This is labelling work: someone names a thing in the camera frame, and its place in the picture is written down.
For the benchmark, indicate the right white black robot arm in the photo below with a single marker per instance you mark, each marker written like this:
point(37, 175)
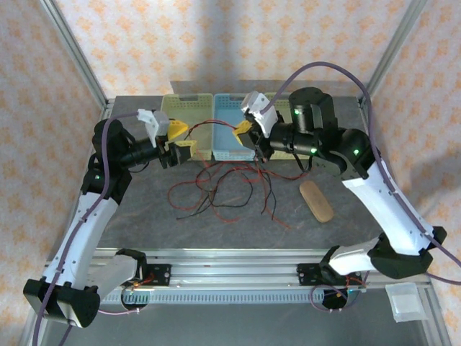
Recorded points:
point(381, 209)

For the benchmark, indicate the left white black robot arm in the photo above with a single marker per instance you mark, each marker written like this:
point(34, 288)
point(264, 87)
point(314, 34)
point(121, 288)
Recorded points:
point(83, 223)

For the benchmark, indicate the light blue plastic basket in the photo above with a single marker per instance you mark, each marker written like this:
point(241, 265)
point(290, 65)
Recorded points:
point(227, 138)

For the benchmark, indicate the pale yellow plastic basket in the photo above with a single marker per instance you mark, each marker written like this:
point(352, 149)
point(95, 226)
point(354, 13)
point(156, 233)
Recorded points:
point(201, 108)
point(282, 156)

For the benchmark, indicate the oval brown wooden board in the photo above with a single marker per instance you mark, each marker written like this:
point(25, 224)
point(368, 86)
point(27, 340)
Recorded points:
point(317, 202)

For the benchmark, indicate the clear bag with white pad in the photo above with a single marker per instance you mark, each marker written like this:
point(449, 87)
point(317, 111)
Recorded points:
point(405, 302)

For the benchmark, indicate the aluminium table side rail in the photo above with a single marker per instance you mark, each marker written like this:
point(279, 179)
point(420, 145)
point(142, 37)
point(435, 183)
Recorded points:
point(108, 108)
point(363, 108)

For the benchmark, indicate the aluminium frame post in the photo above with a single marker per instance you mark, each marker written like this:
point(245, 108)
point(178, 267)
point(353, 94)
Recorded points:
point(390, 54)
point(77, 54)

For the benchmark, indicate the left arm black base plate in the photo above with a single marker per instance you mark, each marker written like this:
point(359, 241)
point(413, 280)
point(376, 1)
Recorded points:
point(162, 274)

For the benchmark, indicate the aluminium mounting rail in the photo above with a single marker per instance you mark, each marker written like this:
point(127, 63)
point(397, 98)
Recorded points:
point(234, 270)

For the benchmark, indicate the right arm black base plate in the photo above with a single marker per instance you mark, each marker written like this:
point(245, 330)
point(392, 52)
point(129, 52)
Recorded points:
point(306, 274)

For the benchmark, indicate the aluminium lower frame beam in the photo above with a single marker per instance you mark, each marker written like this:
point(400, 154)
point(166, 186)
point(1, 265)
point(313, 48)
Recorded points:
point(440, 331)

